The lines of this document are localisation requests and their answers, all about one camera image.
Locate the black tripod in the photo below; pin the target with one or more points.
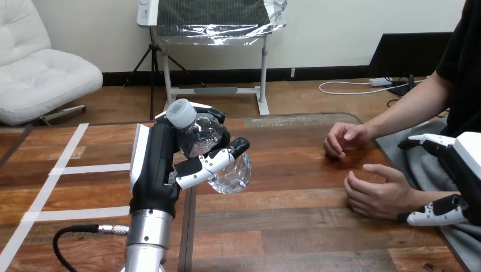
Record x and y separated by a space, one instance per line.
153 67

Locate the foil sheet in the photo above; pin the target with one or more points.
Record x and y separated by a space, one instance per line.
221 18

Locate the clear water bottle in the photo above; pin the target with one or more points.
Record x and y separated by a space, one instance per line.
203 139

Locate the person's forearm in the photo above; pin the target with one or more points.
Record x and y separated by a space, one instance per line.
436 197
409 103

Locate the white cushioned chair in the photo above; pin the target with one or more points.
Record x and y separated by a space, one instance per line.
35 71

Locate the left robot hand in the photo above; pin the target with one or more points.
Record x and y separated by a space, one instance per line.
154 169

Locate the dark screen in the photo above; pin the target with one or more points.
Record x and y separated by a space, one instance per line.
409 54

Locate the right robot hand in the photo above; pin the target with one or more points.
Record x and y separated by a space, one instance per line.
456 176

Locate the white desk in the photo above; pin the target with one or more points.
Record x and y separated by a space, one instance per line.
210 88

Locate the person's body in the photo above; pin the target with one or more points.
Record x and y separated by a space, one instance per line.
456 94

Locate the person's hand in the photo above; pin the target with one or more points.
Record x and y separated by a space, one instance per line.
375 193
344 139

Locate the white power strip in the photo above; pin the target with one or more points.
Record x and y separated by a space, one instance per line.
380 81

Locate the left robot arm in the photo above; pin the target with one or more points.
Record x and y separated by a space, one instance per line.
147 240

